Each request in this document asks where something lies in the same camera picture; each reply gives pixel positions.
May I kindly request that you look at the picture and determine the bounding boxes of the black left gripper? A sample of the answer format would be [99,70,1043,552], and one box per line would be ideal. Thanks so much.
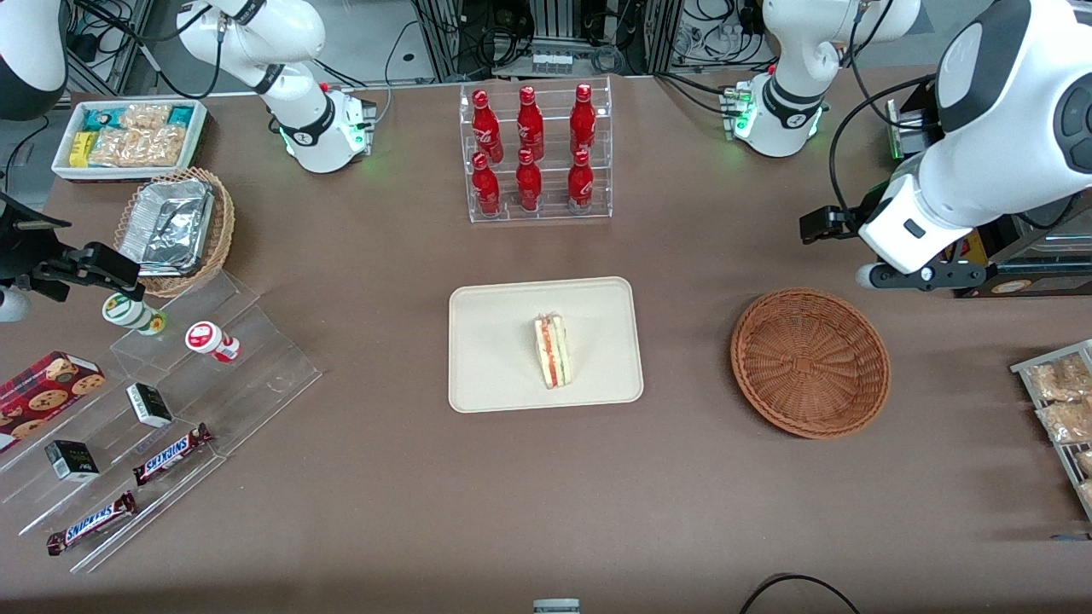
[800,182,895,246]

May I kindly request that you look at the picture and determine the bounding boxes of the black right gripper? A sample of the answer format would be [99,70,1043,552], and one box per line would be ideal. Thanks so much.
[0,192,142,301]

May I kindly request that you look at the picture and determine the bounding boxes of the triangle sandwich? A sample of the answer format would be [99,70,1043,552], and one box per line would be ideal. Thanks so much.
[534,312,574,391]

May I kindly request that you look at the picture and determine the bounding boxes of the arm base connector block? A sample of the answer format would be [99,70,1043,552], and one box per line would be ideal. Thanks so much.
[719,84,753,139]
[341,92,378,156]

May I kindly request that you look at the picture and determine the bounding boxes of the light wicker basket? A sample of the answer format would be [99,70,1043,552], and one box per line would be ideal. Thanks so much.
[115,166,235,298]

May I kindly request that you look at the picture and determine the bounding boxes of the brown wicker basket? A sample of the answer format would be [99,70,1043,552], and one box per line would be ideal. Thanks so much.
[730,288,892,441]

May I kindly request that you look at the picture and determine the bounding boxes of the beige plastic tray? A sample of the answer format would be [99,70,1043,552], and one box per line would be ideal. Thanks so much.
[449,276,644,414]

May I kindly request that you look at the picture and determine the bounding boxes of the green sunflower lidded cup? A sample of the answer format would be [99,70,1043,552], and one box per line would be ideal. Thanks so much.
[102,292,168,336]

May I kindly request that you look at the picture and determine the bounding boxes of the aluminium foil container stack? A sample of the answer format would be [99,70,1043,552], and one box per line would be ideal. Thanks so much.
[119,179,214,275]

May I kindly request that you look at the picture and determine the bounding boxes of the white rectangular bin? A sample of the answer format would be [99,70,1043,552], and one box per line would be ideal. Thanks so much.
[51,98,209,182]

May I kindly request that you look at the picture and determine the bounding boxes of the red lidded cup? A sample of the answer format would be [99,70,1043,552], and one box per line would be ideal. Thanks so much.
[185,321,241,363]

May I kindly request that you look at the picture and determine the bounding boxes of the clear cracker bag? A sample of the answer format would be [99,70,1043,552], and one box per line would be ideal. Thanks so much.
[90,128,163,167]
[149,124,193,165]
[119,102,171,130]

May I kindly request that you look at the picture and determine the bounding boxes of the small green lit box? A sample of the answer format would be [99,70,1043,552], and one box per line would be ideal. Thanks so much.
[886,96,944,161]

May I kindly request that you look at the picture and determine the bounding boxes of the red tartan cookie box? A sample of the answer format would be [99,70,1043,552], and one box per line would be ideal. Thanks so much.
[0,350,105,453]

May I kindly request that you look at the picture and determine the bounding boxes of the small black carton box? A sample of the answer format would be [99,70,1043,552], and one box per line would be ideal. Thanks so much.
[45,440,100,483]
[126,383,173,428]

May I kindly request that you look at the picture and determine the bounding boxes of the clear acrylic stepped shelf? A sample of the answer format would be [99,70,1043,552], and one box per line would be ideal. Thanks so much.
[0,269,323,574]

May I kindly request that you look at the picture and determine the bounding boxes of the brown Snickers bar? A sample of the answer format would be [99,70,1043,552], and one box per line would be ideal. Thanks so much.
[132,424,214,487]
[47,491,137,556]

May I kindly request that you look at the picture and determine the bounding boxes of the black food warmer appliance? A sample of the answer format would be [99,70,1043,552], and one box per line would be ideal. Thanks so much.
[955,200,1092,299]

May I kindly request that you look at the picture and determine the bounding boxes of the red cola bottle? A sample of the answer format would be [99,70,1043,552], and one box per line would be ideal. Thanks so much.
[567,149,595,211]
[570,83,597,156]
[515,148,543,212]
[471,152,502,217]
[516,85,545,161]
[471,89,504,163]

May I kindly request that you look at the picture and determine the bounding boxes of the clear acrylic bottle rack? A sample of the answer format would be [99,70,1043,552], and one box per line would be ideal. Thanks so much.
[459,75,613,224]

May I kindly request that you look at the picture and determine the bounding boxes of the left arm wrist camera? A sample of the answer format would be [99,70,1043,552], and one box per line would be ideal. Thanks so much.
[856,260,996,293]

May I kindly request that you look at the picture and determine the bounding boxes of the metal wire tray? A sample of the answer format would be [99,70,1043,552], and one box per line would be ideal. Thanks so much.
[1011,339,1092,521]

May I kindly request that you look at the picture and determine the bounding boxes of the black looped cable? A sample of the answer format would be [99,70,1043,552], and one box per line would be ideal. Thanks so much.
[738,573,863,614]

